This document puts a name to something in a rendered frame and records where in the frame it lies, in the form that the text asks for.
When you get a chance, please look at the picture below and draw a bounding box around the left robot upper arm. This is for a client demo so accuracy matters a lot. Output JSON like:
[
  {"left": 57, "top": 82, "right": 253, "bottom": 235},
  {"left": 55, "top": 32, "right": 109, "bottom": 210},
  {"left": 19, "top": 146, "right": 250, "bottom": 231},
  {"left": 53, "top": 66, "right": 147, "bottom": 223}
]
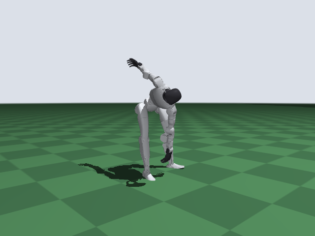
[{"left": 166, "top": 105, "right": 177, "bottom": 134}]

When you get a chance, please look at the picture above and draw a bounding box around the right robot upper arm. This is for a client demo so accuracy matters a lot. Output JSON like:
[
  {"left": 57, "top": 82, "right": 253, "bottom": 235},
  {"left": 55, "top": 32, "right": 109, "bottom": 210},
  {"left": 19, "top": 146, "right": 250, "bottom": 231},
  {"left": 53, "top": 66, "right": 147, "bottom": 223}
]
[{"left": 143, "top": 71, "right": 164, "bottom": 88}]

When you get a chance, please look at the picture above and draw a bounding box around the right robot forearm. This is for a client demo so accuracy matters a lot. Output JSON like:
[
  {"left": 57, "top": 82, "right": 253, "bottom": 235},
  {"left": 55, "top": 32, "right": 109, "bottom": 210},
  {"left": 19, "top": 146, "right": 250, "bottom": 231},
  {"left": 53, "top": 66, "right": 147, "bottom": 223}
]
[{"left": 138, "top": 64, "right": 150, "bottom": 73}]

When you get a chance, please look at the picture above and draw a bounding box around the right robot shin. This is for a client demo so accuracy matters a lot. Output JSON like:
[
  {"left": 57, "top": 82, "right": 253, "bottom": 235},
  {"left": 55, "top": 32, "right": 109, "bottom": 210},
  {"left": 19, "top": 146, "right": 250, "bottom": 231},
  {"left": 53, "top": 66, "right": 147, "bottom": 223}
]
[{"left": 139, "top": 136, "right": 150, "bottom": 173}]

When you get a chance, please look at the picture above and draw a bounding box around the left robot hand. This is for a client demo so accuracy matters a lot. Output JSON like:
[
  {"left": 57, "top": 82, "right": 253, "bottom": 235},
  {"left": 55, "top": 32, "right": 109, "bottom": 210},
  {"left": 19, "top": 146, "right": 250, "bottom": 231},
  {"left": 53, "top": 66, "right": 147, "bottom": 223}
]
[{"left": 161, "top": 148, "right": 172, "bottom": 163}]

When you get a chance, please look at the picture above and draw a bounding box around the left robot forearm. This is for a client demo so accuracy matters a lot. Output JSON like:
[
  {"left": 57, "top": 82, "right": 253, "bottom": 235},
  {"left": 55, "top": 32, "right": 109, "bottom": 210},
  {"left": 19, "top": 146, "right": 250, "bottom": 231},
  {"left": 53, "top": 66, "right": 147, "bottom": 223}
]
[{"left": 166, "top": 128, "right": 175, "bottom": 153}]

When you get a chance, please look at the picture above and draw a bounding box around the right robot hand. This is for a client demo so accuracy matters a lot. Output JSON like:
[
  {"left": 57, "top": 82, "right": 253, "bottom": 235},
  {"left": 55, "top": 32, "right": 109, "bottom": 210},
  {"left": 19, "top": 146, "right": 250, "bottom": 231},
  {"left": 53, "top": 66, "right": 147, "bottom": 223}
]
[{"left": 127, "top": 58, "right": 142, "bottom": 68}]

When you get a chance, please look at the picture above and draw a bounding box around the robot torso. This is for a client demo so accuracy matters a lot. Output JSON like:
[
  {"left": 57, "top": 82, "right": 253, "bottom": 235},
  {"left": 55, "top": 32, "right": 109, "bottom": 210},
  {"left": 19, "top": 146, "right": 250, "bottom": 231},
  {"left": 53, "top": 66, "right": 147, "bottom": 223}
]
[{"left": 144, "top": 84, "right": 175, "bottom": 112}]

